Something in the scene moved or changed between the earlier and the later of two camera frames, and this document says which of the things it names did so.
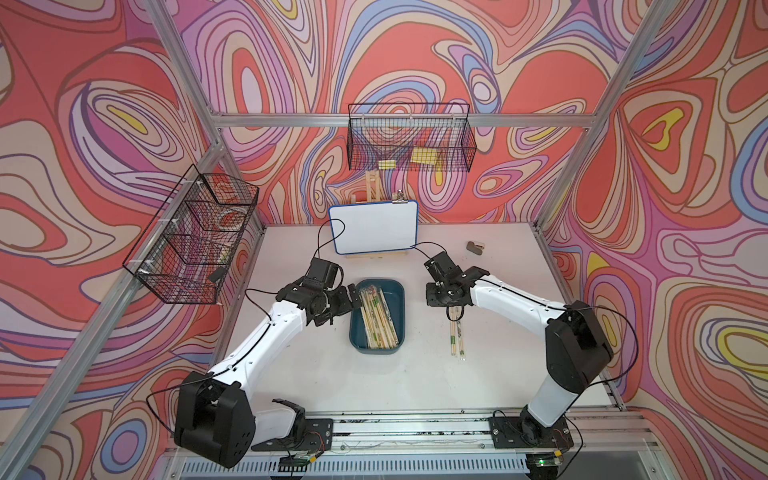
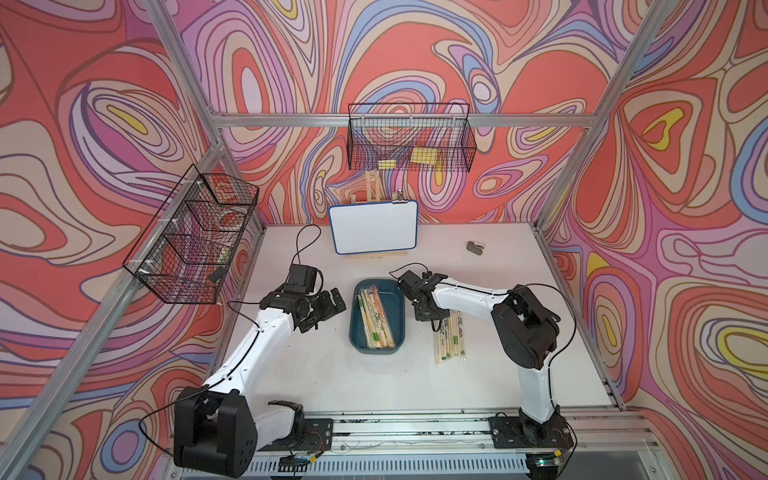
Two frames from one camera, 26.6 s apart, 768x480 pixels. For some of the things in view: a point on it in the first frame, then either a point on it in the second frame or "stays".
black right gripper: (431, 300) to (442, 314)
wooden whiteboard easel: (373, 194) stays
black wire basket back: (411, 137) stays
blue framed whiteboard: (374, 227) stays
